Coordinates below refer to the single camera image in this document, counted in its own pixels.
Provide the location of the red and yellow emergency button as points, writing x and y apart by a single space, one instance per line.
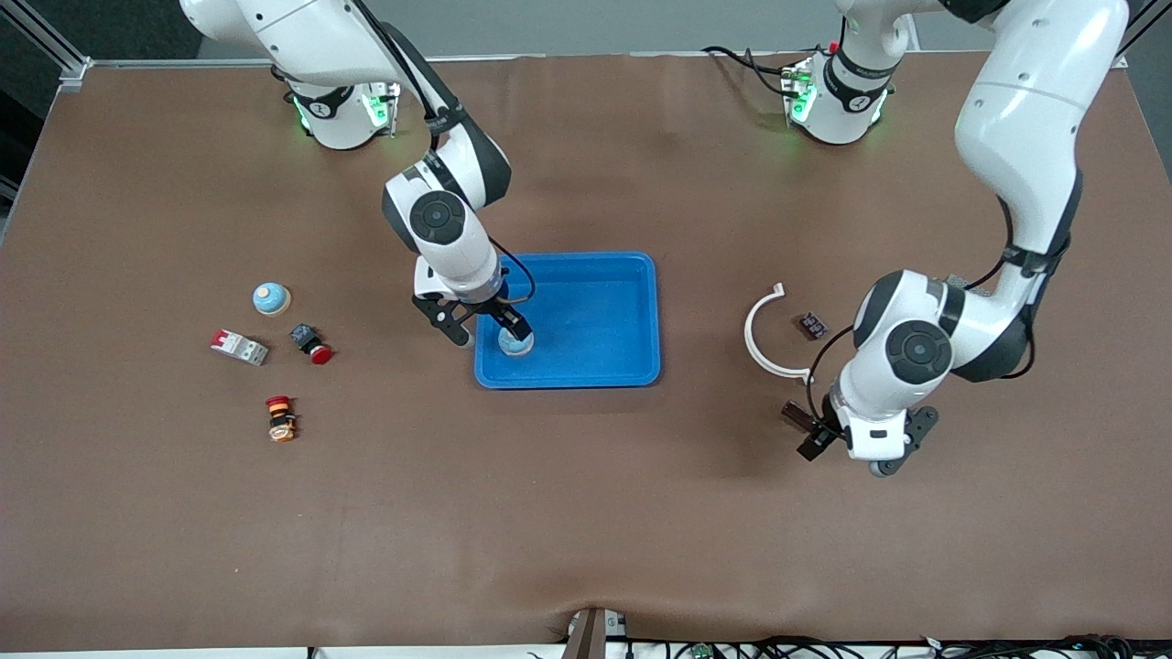
281 419

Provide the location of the brown cylindrical capacitor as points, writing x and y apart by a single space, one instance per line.
794 414

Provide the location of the white and red circuit breaker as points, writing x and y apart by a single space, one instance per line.
240 348

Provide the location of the blue plastic tray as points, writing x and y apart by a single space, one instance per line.
595 311

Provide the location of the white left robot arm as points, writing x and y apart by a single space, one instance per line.
1016 119

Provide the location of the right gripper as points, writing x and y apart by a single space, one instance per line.
500 313

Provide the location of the blue bell with orange button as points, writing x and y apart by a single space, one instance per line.
271 298
515 347

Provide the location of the brown camera mount post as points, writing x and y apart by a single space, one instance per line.
591 633

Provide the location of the black switch with red button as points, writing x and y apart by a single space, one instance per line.
307 340

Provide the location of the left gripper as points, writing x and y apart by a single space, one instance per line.
821 427

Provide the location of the aluminium frame rail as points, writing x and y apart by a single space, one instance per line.
73 69

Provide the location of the white curved plastic bracket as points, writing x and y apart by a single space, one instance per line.
748 334

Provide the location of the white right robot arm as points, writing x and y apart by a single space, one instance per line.
275 37

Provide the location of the dark capacitor with white print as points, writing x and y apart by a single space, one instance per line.
813 326

